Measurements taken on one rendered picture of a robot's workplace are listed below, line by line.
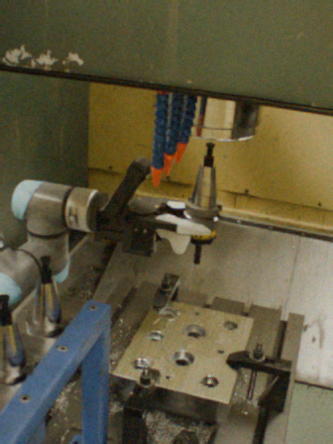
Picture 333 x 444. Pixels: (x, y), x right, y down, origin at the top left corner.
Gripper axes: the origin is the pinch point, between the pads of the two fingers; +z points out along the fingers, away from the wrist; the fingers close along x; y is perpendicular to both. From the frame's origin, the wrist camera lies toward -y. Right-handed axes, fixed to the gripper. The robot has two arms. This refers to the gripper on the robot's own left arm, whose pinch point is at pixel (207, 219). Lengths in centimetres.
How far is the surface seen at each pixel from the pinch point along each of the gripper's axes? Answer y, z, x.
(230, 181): 32, -10, -101
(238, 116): -19.9, 4.0, 6.2
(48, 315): 7.3, -17.4, 25.2
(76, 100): 7, -64, -91
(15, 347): 5.6, -17.1, 35.4
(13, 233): 37, -65, -47
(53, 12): -35.1, -12.3, 32.1
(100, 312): 9.1, -11.6, 19.4
